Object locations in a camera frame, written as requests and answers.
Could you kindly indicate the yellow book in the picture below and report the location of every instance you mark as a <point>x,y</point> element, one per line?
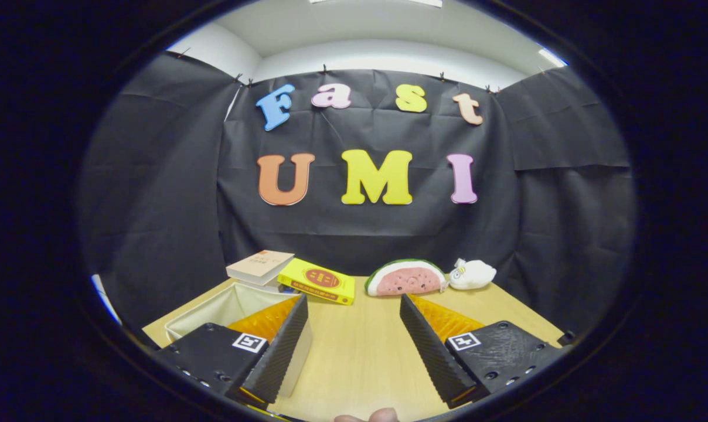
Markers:
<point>319,280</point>

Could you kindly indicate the white plush toy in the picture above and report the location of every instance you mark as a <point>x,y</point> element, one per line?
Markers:
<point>474,274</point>

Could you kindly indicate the watermelon slice plush toy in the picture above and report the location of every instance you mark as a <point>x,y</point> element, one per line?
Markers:
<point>407,280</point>

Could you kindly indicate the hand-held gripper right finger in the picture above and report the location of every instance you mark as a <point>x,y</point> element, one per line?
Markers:
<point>430,357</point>

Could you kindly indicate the beige fabric storage box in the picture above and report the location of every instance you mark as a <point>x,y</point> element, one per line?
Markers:
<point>231,302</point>

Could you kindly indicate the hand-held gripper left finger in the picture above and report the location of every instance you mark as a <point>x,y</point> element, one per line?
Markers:
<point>275,357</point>

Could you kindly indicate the ceiling light panel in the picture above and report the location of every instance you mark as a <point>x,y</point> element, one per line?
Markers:
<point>552,57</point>
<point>424,2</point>

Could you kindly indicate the beige book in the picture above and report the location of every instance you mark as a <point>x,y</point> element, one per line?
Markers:
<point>260,264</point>

